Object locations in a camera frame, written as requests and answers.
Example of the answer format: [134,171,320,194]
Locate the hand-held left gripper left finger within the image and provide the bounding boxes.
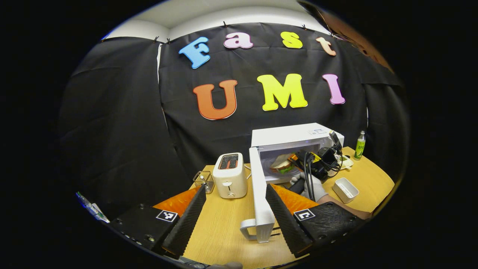
[108,185,207,259]

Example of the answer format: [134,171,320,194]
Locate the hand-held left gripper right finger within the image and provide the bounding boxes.
[265,183,368,258]

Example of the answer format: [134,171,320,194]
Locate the sandwich with lettuce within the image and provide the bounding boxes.
[270,153,296,174]

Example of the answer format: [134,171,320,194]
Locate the white microwave oven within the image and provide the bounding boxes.
[239,123,345,243]

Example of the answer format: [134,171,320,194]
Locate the white divided plate with grains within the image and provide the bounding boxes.
[337,154,354,171]

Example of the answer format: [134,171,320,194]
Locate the green label drink bottle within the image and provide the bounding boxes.
[354,131,366,161]

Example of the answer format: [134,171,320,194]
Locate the white rectangular dish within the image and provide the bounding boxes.
[332,177,360,204]

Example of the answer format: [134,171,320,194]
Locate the white toaster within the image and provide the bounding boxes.
[212,152,248,199]

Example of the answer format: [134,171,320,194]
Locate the cluttered white side desk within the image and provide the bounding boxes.
[76,191,111,224]

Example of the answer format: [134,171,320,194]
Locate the black backdrop cloth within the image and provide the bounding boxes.
[58,22,409,221]

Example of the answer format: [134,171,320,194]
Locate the brown blurred panel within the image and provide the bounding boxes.
[299,1,394,73]

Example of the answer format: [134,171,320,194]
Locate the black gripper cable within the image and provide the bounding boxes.
[303,150,319,200]

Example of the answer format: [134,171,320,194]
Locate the metal wire basket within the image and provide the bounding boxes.
[193,171,215,194]

